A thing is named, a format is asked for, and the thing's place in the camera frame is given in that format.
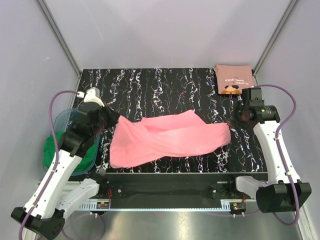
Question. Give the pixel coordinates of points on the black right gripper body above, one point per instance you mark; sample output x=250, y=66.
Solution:
x=240, y=114

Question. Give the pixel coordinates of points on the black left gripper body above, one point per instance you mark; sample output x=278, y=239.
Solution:
x=97, y=126

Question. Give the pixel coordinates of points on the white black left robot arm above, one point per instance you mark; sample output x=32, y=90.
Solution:
x=46, y=212

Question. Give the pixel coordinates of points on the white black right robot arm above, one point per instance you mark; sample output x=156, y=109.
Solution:
x=284, y=190

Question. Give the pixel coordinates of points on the teal plastic bin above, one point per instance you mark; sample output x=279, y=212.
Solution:
x=69, y=140

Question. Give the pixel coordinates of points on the folded dusty pink printed t-shirt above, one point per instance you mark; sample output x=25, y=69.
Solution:
x=232, y=79

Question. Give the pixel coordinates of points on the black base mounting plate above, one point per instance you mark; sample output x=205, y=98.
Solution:
x=170, y=187

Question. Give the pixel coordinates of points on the white slotted cable duct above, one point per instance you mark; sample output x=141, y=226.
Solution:
x=214, y=206

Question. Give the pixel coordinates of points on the right aluminium frame post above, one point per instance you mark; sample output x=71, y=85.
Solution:
x=275, y=35

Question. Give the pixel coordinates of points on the aluminium frame post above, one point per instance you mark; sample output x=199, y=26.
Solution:
x=275, y=35
x=58, y=35

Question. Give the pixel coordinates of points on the left aluminium frame post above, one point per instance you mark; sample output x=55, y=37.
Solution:
x=58, y=35

